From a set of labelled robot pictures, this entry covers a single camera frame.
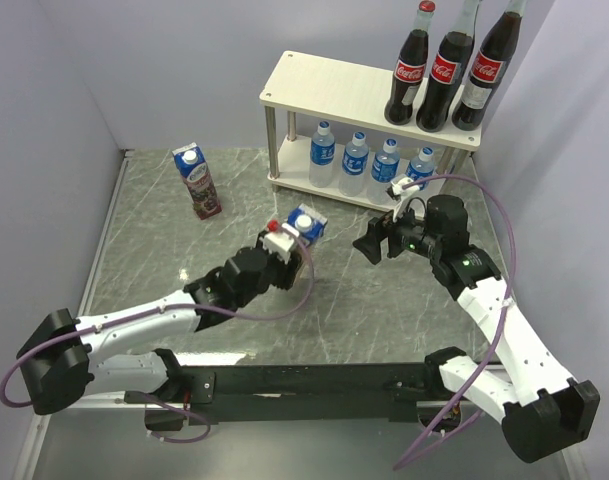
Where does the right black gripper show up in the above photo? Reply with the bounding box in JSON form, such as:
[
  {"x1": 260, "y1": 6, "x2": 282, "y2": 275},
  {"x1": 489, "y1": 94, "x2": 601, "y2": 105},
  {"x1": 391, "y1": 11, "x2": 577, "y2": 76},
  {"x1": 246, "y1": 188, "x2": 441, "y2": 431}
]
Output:
[{"x1": 352, "y1": 196, "x2": 442, "y2": 264}]

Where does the grape juice carton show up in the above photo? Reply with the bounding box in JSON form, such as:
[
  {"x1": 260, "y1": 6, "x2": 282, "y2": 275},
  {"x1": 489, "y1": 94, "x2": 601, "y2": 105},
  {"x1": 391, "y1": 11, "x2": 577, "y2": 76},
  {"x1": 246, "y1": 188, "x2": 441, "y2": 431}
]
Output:
[{"x1": 172, "y1": 142, "x2": 222, "y2": 220}]

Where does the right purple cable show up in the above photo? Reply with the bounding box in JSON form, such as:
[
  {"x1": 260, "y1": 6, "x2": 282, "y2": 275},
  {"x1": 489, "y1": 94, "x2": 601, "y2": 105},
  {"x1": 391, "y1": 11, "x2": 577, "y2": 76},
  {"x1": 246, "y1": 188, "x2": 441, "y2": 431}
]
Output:
[{"x1": 392, "y1": 174, "x2": 517, "y2": 471}]

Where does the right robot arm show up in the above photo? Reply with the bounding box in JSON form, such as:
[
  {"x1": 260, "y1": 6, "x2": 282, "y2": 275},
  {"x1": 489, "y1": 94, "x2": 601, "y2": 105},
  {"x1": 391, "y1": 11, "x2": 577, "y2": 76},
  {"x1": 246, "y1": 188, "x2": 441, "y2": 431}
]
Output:
[{"x1": 353, "y1": 195, "x2": 600, "y2": 463}]

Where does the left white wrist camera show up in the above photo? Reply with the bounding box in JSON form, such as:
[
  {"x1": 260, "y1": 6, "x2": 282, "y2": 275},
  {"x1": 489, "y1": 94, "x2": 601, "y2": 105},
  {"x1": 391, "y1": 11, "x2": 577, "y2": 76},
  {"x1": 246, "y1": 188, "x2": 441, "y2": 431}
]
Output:
[{"x1": 261, "y1": 220, "x2": 300, "y2": 264}]

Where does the black base crossbar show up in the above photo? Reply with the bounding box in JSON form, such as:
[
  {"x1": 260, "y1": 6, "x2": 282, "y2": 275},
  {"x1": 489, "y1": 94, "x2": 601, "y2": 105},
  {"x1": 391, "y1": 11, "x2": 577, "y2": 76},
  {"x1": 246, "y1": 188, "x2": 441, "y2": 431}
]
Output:
[{"x1": 152, "y1": 363, "x2": 452, "y2": 424}]

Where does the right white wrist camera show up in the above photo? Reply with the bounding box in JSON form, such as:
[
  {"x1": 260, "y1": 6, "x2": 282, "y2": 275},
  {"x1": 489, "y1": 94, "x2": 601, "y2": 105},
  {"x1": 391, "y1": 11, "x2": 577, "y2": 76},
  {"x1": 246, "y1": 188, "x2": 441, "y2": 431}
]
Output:
[{"x1": 385, "y1": 175, "x2": 419, "y2": 202}]

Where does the white two-tier wooden shelf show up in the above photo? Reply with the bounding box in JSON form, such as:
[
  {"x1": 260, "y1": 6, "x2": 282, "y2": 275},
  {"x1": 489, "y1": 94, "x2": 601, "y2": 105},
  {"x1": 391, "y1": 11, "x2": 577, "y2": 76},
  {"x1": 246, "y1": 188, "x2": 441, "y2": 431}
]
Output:
[{"x1": 259, "y1": 50, "x2": 482, "y2": 211}]

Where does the pineapple juice carton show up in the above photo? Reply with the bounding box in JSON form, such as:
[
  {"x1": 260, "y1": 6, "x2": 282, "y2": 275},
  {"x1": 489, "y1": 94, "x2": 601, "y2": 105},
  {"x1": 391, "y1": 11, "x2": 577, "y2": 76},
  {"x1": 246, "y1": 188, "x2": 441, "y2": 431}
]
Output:
[{"x1": 283, "y1": 203, "x2": 328, "y2": 250}]

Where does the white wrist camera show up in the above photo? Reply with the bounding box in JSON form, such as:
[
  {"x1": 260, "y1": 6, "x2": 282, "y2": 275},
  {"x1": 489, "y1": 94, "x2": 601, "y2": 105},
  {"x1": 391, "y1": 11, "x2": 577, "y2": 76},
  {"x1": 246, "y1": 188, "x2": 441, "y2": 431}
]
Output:
[
  {"x1": 261, "y1": 220, "x2": 300, "y2": 264},
  {"x1": 385, "y1": 175, "x2": 419, "y2": 202}
]

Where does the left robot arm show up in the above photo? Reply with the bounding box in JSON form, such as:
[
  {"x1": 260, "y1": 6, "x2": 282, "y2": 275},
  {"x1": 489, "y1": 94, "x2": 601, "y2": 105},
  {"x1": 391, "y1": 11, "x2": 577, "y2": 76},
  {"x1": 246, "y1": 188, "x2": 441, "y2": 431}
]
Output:
[{"x1": 11, "y1": 228, "x2": 313, "y2": 415}]

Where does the cola glass bottle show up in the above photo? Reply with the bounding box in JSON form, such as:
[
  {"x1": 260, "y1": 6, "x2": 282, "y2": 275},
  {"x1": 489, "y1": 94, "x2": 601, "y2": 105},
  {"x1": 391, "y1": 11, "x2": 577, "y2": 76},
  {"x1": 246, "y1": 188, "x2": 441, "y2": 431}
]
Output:
[
  {"x1": 416, "y1": 0, "x2": 481, "y2": 132},
  {"x1": 452, "y1": 0, "x2": 527, "y2": 131},
  {"x1": 384, "y1": 1, "x2": 435, "y2": 125}
]

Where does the aluminium frame rail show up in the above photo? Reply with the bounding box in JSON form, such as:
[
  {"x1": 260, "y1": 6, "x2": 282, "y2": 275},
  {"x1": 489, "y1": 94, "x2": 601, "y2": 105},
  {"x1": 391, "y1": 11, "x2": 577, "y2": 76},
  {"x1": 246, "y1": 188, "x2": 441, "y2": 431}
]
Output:
[{"x1": 14, "y1": 176, "x2": 600, "y2": 463}]

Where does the water bottle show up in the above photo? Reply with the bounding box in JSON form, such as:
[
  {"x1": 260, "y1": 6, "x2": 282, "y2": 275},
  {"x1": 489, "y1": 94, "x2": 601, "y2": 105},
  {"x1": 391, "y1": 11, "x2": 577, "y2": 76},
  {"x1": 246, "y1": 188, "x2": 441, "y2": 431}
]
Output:
[
  {"x1": 405, "y1": 147, "x2": 435, "y2": 181},
  {"x1": 339, "y1": 131, "x2": 370, "y2": 197},
  {"x1": 309, "y1": 121, "x2": 336, "y2": 188},
  {"x1": 367, "y1": 138, "x2": 400, "y2": 205}
]

